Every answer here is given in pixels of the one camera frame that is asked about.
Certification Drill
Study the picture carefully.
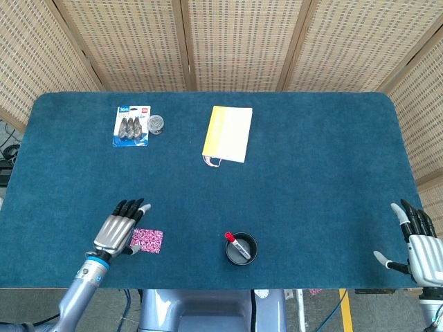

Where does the black cable bundle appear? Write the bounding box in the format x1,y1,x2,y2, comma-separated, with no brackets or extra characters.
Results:
0,120,22,164

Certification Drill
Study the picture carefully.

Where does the woven rattan folding screen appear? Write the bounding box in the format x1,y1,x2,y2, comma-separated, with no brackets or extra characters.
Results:
0,0,443,225

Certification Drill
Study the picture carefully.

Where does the yellow and white notebook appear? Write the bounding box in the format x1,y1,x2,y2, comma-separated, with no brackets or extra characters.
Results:
201,105,253,164

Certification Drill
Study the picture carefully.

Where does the black mesh pen holder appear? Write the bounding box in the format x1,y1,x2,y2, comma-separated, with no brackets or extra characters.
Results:
224,232,259,266

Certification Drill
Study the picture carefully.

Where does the grey-blue robot torso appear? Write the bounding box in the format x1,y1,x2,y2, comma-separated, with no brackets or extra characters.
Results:
138,288,288,332

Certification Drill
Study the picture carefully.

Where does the blue carpet table cover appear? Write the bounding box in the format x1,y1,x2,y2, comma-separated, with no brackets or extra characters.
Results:
0,91,425,290

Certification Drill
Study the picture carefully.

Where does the red-capped whiteboard marker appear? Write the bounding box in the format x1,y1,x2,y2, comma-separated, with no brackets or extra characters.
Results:
224,232,251,260

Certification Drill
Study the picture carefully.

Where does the blue floor cable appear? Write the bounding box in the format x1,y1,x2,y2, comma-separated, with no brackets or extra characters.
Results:
318,289,343,332

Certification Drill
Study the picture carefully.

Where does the blue binder clip blister pack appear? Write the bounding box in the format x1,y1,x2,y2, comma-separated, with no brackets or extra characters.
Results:
111,105,152,147

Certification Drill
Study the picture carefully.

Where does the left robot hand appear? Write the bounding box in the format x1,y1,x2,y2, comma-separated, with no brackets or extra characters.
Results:
92,198,152,257

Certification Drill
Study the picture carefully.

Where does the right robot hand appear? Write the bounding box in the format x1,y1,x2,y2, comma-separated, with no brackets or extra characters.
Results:
372,199,443,288

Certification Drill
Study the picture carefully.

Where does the clear round clip tub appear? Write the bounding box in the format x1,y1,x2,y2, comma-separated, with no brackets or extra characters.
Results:
146,115,165,135

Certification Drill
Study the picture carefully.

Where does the pink patterned square card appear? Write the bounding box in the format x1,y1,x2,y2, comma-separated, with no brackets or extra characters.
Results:
130,228,164,255

